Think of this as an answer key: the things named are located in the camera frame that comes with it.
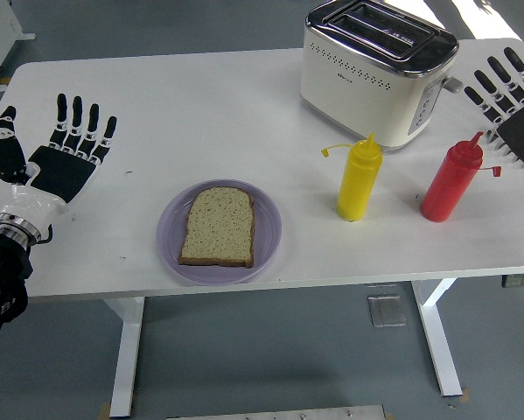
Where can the table height control panel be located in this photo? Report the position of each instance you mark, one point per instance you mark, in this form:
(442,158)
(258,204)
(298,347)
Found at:
(521,280)

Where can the brown bread slice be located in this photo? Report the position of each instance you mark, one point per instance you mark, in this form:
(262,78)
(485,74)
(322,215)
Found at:
(220,229)

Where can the metal floor outlet cover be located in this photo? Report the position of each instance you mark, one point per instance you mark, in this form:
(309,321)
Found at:
(386,310)

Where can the yellow squeeze bottle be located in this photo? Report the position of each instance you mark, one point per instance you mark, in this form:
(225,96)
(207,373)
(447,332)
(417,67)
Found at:
(358,184)

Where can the purple round plate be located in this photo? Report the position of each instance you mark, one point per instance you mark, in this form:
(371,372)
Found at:
(268,227)

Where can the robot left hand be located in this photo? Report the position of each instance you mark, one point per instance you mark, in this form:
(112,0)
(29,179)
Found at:
(60,172)

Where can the grey metal base plate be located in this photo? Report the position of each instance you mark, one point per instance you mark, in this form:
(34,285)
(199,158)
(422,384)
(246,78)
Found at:
(274,413)

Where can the cream and chrome toaster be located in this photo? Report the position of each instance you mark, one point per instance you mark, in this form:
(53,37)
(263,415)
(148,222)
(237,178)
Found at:
(353,92)

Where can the red squeeze bottle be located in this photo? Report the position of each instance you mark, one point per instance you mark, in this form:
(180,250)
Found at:
(449,184)

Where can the silver metal toast rack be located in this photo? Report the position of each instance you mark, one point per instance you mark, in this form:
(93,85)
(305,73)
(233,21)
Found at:
(504,149)

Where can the white table leg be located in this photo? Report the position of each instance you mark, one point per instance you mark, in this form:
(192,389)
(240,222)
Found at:
(128,350)
(436,337)

